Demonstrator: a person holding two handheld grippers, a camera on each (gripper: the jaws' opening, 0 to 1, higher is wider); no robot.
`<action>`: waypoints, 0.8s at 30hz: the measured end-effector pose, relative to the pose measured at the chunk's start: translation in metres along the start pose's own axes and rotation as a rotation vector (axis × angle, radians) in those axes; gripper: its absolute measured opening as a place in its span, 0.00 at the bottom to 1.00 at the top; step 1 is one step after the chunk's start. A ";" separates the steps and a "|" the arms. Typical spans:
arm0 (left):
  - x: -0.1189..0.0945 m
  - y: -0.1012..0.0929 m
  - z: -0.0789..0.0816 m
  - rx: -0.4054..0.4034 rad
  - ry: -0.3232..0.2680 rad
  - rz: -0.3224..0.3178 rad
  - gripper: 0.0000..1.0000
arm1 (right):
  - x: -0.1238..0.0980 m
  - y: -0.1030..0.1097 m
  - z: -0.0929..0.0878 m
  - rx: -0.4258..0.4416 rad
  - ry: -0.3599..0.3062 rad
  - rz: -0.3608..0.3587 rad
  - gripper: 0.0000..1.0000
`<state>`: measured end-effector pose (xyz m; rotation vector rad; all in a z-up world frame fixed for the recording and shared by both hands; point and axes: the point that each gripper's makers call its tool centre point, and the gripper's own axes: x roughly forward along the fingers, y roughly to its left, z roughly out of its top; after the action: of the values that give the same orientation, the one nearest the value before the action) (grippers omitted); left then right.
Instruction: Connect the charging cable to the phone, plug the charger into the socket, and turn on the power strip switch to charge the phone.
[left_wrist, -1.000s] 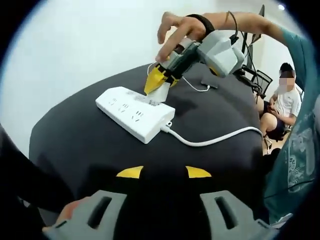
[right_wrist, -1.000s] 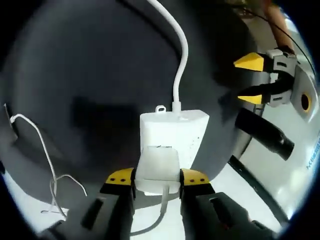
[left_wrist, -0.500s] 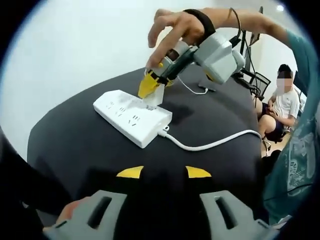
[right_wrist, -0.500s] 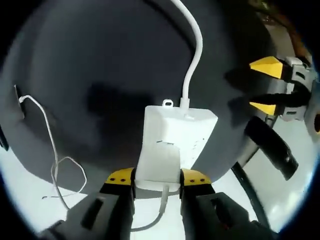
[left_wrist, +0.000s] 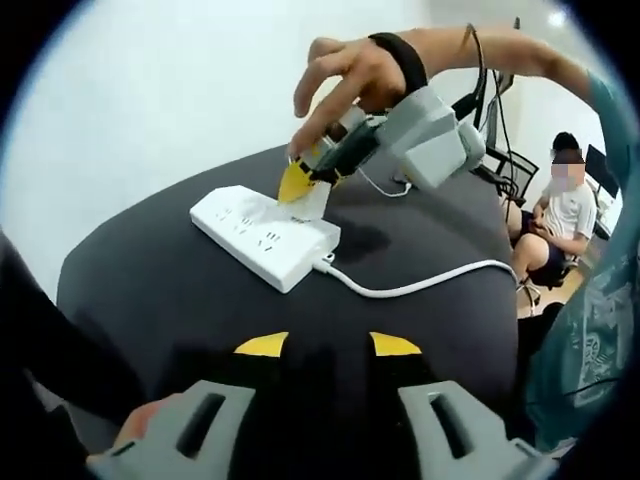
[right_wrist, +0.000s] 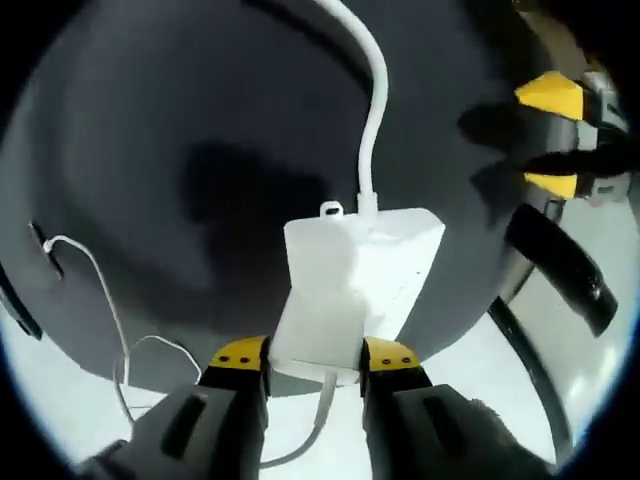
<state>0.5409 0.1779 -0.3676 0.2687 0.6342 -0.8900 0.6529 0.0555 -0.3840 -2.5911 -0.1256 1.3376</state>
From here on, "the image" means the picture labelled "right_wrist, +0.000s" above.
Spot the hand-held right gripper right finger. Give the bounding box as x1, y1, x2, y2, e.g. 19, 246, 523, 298
359, 337, 556, 480

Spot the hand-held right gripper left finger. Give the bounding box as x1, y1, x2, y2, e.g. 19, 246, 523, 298
74, 335, 273, 480

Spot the person's right hand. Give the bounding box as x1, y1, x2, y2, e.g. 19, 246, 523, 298
468, 396, 544, 480

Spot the white charging cable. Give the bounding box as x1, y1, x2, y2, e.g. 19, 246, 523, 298
42, 233, 337, 470

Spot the white charger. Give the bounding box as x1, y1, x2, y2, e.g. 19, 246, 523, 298
271, 199, 374, 387

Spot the white power strip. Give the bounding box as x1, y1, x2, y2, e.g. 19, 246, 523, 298
349, 203, 447, 346

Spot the black curved stand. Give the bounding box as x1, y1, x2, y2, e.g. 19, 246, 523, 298
486, 293, 572, 464

